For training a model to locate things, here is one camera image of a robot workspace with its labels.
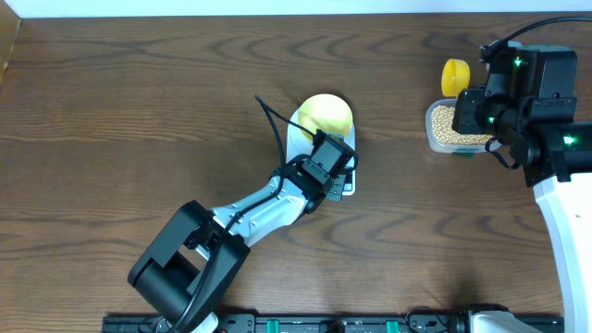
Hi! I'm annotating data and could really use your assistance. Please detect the soybeans in container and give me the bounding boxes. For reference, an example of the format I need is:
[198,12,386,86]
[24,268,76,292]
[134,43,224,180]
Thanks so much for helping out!
[431,105,491,145]

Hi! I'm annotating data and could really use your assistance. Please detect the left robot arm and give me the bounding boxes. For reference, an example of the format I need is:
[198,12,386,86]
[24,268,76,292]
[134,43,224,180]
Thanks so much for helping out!
[128,131,357,332]

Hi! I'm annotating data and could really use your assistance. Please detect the yellow measuring scoop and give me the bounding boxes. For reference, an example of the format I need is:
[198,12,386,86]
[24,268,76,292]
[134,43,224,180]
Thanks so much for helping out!
[440,58,471,97]

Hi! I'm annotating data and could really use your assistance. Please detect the yellow bowl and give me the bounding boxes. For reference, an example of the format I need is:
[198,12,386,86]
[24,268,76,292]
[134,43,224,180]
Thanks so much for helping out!
[297,93,353,136]

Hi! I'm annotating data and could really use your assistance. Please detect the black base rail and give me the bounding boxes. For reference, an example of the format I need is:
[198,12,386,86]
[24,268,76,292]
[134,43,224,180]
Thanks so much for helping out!
[101,302,566,333]

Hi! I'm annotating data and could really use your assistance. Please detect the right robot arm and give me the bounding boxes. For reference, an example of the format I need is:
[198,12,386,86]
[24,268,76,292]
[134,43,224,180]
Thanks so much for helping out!
[452,43,591,332]

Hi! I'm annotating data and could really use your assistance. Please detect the white digital kitchen scale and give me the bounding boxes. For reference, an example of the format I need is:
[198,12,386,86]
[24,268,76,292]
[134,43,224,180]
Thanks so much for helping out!
[287,124,356,202]

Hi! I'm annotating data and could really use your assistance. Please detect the clear plastic container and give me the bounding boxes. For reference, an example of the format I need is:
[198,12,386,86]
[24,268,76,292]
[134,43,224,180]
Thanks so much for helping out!
[425,99,492,154]

